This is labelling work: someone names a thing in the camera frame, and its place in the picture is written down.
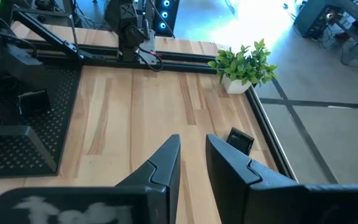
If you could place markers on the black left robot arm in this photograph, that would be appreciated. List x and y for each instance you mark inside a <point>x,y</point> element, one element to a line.
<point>126,21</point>

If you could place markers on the black aluminium frame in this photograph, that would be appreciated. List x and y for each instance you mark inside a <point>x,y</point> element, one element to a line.
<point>185,66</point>

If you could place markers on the computer tower with blue lights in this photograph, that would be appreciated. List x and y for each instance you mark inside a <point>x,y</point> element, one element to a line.
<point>169,18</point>

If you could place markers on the grey metal bracket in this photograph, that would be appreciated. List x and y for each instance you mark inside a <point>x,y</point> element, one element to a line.
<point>149,43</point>

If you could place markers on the small square black plate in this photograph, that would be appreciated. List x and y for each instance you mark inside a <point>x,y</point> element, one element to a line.
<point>239,140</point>
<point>34,103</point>

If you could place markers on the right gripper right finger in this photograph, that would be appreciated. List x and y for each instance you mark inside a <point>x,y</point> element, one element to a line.
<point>244,193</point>

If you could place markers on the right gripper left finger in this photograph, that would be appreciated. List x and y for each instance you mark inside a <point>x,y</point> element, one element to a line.
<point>160,174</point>

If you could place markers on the green plant in white pot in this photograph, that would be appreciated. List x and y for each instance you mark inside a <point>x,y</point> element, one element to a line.
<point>244,67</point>

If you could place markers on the grey workbench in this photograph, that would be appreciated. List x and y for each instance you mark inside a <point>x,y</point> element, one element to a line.
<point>314,25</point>

